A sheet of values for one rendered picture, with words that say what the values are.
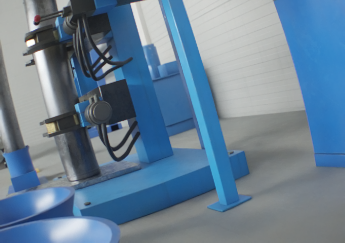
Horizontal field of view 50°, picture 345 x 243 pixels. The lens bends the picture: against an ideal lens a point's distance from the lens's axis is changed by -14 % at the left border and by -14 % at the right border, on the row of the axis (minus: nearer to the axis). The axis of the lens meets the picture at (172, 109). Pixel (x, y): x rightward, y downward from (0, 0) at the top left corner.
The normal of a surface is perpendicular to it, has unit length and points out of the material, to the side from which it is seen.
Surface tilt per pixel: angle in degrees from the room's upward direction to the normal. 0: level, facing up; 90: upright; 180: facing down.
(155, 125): 90
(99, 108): 90
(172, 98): 90
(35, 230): 62
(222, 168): 90
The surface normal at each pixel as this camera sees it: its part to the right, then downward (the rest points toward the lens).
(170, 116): 0.38, -0.06
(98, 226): -0.83, -0.22
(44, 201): -0.40, -0.33
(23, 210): 0.05, -0.45
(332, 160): -0.88, 0.28
